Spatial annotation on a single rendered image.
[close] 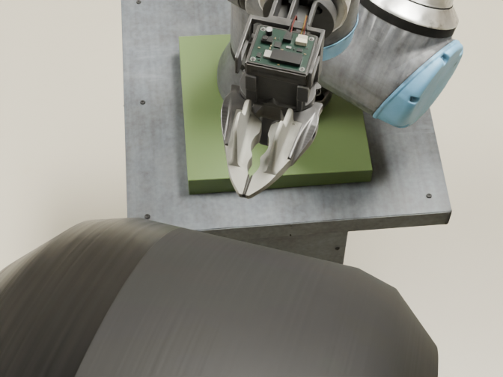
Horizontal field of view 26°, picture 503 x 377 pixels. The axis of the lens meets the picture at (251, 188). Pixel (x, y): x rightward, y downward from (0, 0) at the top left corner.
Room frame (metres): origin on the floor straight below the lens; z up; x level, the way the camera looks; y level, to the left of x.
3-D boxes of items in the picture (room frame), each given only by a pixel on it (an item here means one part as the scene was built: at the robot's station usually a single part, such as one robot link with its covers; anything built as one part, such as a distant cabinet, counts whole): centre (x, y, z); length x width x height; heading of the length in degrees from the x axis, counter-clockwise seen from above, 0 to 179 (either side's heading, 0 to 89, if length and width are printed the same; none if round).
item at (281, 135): (0.54, -0.02, 1.24); 0.09 x 0.03 x 0.06; 165
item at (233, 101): (0.60, 0.00, 1.22); 0.09 x 0.05 x 0.02; 165
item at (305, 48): (0.65, -0.03, 1.25); 0.12 x 0.08 x 0.09; 165
